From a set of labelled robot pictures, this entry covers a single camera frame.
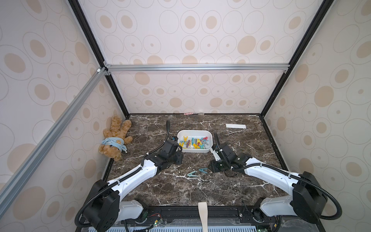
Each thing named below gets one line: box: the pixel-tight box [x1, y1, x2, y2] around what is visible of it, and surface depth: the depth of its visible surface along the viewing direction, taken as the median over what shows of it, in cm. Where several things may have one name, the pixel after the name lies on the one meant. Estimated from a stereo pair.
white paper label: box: [225, 123, 247, 129], surface depth 115 cm
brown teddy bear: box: [98, 115, 133, 162], surface depth 96 cm
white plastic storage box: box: [177, 129, 214, 153], surface depth 102 cm
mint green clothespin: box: [186, 170, 200, 177], surface depth 89 cm
